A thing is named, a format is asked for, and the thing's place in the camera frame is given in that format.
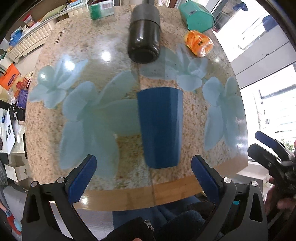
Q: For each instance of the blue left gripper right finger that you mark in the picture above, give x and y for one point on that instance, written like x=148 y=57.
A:
x=208 y=178

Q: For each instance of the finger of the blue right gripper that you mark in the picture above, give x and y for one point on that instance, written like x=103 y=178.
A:
x=274 y=144
x=264 y=157

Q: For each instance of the orange cardboard box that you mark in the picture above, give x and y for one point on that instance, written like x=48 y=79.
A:
x=6 y=81

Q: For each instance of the white tufted bench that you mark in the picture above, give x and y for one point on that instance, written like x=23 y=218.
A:
x=38 y=35

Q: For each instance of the purple small box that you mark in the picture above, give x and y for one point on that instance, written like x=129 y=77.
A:
x=22 y=99

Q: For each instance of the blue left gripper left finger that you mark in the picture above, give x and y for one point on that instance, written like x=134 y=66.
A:
x=79 y=178

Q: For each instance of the green label glass jar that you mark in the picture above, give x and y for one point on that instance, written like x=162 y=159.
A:
x=101 y=9

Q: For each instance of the blue cup yellow inside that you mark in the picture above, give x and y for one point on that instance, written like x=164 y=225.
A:
x=160 y=112

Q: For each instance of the teal hexagonal box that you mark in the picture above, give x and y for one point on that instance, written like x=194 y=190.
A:
x=196 y=17

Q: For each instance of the black thermos bottle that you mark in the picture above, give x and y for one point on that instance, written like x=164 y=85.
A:
x=144 y=33

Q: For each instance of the orange plastic jar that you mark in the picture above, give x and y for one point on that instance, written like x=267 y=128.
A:
x=199 y=43

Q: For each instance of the person's right hand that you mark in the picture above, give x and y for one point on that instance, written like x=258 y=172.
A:
x=273 y=199

